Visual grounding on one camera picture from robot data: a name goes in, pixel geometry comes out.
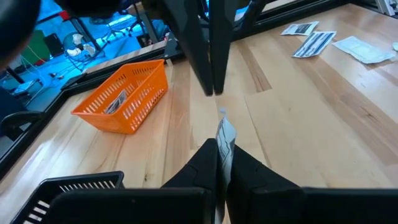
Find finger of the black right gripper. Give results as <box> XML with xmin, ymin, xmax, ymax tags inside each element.
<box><xmin>163</xmin><ymin>0</ymin><xmax>214</xmax><ymax>96</ymax></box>
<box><xmin>208</xmin><ymin>0</ymin><xmax>236</xmax><ymax>95</ymax></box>

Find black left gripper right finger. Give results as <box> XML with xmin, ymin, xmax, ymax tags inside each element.
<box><xmin>226</xmin><ymin>145</ymin><xmax>398</xmax><ymax>224</ymax></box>

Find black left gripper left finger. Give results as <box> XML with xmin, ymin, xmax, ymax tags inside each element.
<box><xmin>46</xmin><ymin>138</ymin><xmax>223</xmax><ymax>224</ymax></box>

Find black-print first aid packet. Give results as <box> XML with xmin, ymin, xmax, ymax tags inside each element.
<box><xmin>214</xmin><ymin>107</ymin><xmax>238</xmax><ymax>224</ymax></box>
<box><xmin>280</xmin><ymin>21</ymin><xmax>320</xmax><ymax>37</ymax></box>

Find plain white gauze packet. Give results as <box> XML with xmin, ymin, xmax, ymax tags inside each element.
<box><xmin>331</xmin><ymin>35</ymin><xmax>397</xmax><ymax>65</ymax></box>

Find orange plastic basket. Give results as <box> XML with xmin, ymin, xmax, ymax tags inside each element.
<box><xmin>70</xmin><ymin>58</ymin><xmax>169</xmax><ymax>135</ymax></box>

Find blue-striped bandage wrapper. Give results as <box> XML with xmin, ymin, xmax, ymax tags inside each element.
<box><xmin>291</xmin><ymin>30</ymin><xmax>337</xmax><ymax>59</ymax></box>

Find black floor fan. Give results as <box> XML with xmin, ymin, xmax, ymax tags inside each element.
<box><xmin>62</xmin><ymin>30</ymin><xmax>105</xmax><ymax>68</ymax></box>

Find black plastic basket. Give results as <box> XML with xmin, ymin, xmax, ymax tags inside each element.
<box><xmin>11</xmin><ymin>170</ymin><xmax>125</xmax><ymax>224</ymax></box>

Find green panel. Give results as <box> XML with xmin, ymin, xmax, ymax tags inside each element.
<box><xmin>20</xmin><ymin>29</ymin><xmax>52</xmax><ymax>66</ymax></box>

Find black office chair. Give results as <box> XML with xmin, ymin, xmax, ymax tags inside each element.
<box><xmin>0</xmin><ymin>110</ymin><xmax>44</xmax><ymax>141</ymax></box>

